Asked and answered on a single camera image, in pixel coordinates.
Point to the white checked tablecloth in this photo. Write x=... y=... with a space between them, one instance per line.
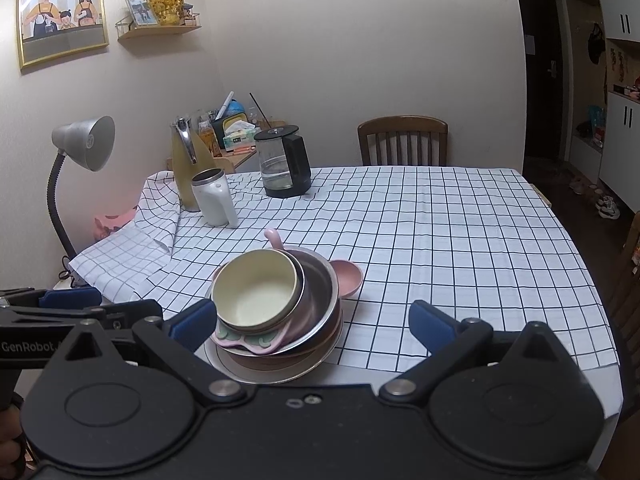
x=425 y=220

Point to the white floral plate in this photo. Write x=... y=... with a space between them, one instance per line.
x=270 y=377

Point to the person's left hand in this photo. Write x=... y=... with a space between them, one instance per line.
x=7 y=450

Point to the dark wooden chair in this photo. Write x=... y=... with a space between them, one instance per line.
x=627 y=285

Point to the white cabinet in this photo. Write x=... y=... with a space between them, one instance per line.
x=620 y=150
x=620 y=0

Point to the black hanging bag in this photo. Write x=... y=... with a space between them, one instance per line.
x=596 y=45

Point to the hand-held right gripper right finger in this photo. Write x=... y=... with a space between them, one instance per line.
x=430 y=322

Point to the pink stool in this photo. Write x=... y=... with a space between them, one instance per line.
x=112 y=222

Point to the pink slippers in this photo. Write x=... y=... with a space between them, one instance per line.
x=576 y=186

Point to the grey desk lamp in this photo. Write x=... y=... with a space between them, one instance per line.
x=90 y=140

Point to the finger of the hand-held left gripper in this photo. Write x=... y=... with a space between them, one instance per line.
x=70 y=297
x=125 y=312

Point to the glass carafe with yellow drink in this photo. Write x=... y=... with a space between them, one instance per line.
x=182 y=180

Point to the pink green scalloped dish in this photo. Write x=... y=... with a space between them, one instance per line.
x=260 y=342

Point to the blue container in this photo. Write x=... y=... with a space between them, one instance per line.
x=236 y=110

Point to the white sneakers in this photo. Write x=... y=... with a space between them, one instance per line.
x=607 y=207

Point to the stainless steel bowl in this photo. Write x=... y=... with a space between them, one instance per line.
x=327 y=290

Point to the golden pineapple ornament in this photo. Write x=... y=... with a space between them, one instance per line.
x=167 y=2

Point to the reed diffuser glass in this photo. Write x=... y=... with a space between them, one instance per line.
x=261 y=117

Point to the white upper cabinet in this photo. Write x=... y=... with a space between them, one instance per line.
x=620 y=0

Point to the green white tissue box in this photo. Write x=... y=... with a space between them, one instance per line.
x=239 y=136

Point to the orange drink bottle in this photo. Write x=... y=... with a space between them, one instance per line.
x=209 y=140

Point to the wooden wall shelf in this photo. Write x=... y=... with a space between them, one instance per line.
x=160 y=31

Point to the white pen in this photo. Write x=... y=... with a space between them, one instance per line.
x=225 y=105

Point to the white mug with steel rim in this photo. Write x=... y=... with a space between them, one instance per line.
x=215 y=205

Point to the cream bowl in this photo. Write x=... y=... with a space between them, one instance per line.
x=255 y=300

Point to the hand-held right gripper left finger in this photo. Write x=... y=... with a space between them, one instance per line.
x=192 y=322

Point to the pink bear-shaped plate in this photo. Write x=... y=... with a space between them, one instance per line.
x=350 y=277

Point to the glass electric kettle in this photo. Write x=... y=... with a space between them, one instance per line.
x=295 y=160

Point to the dark door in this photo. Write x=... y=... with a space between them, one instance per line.
x=540 y=60

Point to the photo frame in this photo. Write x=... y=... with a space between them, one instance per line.
x=137 y=10

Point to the framed wall poster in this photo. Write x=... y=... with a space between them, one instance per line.
x=60 y=10

